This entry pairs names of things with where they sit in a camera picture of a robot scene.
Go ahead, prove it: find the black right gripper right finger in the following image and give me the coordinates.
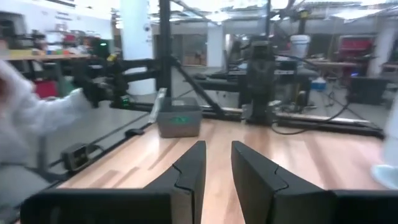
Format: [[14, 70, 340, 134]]
[[231, 140, 336, 224]]

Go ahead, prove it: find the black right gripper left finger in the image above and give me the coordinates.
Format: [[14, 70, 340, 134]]
[[144, 140, 207, 224]]

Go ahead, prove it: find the brown fabric bin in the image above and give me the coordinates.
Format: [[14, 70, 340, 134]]
[[155, 96, 203, 139]]

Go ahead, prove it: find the black table clamp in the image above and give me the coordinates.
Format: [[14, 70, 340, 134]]
[[124, 128, 146, 138]]

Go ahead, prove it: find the white sheet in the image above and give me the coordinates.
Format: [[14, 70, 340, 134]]
[[147, 87, 168, 124]]

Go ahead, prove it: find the blue and white container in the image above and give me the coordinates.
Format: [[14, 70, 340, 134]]
[[310, 77, 328, 92]]

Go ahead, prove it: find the tall white plastic cup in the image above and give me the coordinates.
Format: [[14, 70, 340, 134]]
[[371, 93, 398, 190]]

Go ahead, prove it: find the black cabinet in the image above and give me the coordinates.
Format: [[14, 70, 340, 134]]
[[346, 76, 389, 105]]

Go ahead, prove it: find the white bucket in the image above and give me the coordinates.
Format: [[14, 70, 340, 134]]
[[290, 34, 312, 59]]

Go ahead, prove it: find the white pillar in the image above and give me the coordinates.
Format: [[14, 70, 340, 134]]
[[119, 0, 157, 96]]

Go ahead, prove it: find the red box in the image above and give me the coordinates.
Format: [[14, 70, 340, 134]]
[[34, 80, 60, 99]]

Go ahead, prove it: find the red cabinet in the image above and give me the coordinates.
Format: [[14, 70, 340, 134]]
[[337, 35, 375, 65]]

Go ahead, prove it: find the wooden workbench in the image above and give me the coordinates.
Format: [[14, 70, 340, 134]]
[[0, 49, 91, 62]]

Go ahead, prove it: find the black metal table frame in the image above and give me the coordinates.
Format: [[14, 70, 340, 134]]
[[105, 0, 386, 139]]

